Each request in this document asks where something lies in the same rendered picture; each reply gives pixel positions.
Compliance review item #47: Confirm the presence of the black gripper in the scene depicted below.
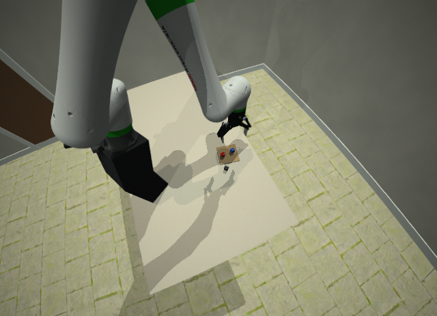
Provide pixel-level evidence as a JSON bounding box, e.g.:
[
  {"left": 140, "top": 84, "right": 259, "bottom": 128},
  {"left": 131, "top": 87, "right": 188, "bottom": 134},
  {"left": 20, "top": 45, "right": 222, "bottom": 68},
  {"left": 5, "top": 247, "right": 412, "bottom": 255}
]
[{"left": 217, "top": 115, "right": 252, "bottom": 143}]

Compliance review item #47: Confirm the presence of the tan square mat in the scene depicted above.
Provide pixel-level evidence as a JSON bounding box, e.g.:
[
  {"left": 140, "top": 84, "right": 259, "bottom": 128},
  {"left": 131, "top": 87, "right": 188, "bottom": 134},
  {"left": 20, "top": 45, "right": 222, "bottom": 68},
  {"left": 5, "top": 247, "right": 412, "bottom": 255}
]
[{"left": 216, "top": 144, "right": 240, "bottom": 164}]

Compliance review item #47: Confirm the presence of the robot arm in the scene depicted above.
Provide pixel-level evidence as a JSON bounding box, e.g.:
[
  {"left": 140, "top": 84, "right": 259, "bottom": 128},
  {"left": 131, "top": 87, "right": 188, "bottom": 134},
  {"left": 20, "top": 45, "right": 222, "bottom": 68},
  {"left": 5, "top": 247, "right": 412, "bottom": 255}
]
[{"left": 51, "top": 0, "right": 251, "bottom": 153}]

